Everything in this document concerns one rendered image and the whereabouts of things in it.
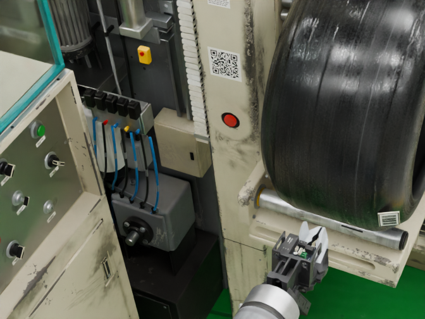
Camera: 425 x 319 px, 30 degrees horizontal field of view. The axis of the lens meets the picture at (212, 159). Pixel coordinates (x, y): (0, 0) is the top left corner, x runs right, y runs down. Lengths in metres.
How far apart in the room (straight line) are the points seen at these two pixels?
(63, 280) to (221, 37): 0.66
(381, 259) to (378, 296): 1.01
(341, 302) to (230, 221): 0.80
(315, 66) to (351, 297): 1.45
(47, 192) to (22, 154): 0.15
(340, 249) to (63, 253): 0.62
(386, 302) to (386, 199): 1.29
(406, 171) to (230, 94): 0.46
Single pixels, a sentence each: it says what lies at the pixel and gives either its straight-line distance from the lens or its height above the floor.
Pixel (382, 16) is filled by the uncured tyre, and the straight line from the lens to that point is 1.45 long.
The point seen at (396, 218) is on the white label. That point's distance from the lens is 1.55.
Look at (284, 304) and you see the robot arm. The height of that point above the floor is 1.19.
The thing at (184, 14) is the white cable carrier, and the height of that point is 1.32.
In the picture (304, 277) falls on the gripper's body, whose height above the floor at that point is 1.16.
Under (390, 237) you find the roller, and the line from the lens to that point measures 1.74.
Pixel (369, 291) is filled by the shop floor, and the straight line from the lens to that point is 2.79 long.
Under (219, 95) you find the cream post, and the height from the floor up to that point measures 1.13.
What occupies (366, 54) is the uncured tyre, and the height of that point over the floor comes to 1.39.
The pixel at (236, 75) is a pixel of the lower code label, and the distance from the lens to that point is 1.69.
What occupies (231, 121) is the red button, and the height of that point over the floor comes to 1.06.
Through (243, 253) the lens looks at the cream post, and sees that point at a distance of 2.14.
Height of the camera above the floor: 2.25
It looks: 44 degrees down
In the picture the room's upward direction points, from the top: 7 degrees counter-clockwise
